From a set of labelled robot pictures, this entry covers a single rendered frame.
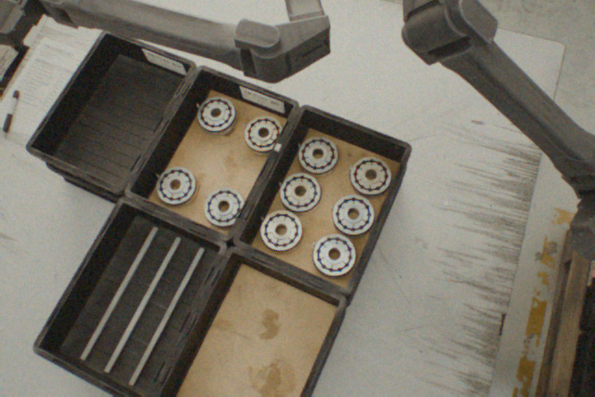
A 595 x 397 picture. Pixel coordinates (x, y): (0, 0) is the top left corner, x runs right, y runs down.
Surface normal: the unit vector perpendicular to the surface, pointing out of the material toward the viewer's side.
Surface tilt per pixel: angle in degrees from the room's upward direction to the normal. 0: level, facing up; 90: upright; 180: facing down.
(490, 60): 45
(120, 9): 3
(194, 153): 0
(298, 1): 8
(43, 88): 0
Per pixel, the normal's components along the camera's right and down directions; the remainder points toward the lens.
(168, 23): -0.07, -0.31
